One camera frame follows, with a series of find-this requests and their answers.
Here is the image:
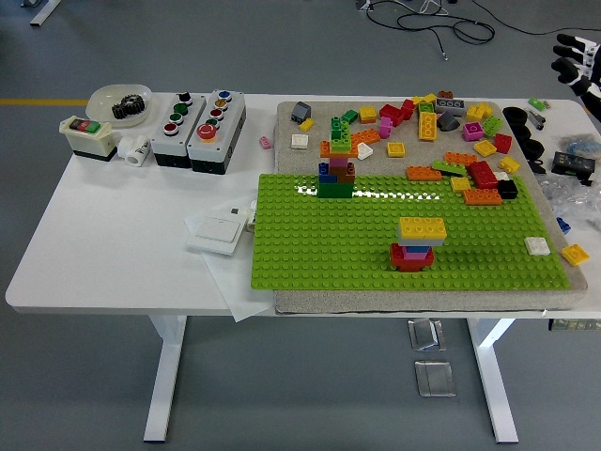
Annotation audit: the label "robot right hand white shell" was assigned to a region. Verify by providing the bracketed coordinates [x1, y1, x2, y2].
[549, 32, 601, 107]

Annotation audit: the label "green studded baseplate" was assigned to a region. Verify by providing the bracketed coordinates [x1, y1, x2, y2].
[250, 172, 572, 291]

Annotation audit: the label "dark grey long toy brick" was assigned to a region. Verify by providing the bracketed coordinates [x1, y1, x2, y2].
[435, 97, 469, 117]

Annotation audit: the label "red long toy brick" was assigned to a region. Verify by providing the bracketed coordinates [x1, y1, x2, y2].
[467, 160, 499, 190]

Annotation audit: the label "yellow long toy brick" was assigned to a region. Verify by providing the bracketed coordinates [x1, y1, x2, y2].
[417, 111, 439, 141]

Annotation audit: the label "lime green long toy brick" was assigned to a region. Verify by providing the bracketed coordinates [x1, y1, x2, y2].
[431, 158, 469, 178]

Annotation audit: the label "red wide toy brick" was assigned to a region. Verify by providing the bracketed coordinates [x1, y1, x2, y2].
[389, 242, 436, 273]

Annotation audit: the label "orange flat toy brick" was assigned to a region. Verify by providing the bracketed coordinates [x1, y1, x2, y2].
[319, 140, 361, 160]

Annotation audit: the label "dark green toy brick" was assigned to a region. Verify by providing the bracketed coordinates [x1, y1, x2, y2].
[316, 180, 355, 199]

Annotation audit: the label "small metal tool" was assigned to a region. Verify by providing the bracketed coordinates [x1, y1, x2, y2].
[525, 107, 547, 132]

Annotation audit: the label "blue item in bag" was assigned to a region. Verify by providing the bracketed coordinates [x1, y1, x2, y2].
[556, 133, 601, 156]

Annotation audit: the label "black electronic device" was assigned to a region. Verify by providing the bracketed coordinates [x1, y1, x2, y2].
[549, 149, 597, 184]

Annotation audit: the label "clear plastic bags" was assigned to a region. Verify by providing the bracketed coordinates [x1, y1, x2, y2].
[537, 173, 601, 231]

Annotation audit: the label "grey-brown mat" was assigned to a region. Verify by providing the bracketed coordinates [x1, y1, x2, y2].
[273, 100, 592, 315]

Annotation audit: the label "metal floor plate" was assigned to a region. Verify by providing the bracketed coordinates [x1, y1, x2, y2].
[407, 318, 448, 352]
[413, 359, 457, 398]

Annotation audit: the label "white table leg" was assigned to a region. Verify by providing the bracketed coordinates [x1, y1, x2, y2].
[467, 318, 520, 445]
[143, 315, 189, 443]

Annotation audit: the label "grey emergency stop control box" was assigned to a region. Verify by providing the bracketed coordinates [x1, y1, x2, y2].
[186, 88, 248, 176]

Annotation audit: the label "grey three-button control box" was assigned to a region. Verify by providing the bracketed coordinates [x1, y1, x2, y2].
[150, 91, 208, 169]

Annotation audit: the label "white paper sheet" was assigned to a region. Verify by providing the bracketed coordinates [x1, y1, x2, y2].
[182, 209, 278, 324]

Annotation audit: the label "white pipe tee fitting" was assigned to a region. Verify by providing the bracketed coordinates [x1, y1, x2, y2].
[116, 134, 152, 167]

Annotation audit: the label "white plastic bowl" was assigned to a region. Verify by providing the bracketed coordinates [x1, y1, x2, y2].
[85, 83, 154, 130]

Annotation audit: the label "black floor cable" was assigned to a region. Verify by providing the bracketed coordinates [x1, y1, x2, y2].
[473, 0, 601, 37]
[364, 0, 497, 61]

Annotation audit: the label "white wall switch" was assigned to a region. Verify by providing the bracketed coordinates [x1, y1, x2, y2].
[186, 213, 249, 257]

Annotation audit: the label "red green rocker switch box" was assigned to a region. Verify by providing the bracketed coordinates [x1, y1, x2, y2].
[58, 116, 118, 163]

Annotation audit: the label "white frame foot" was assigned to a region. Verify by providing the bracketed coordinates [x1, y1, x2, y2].
[28, 0, 62, 27]

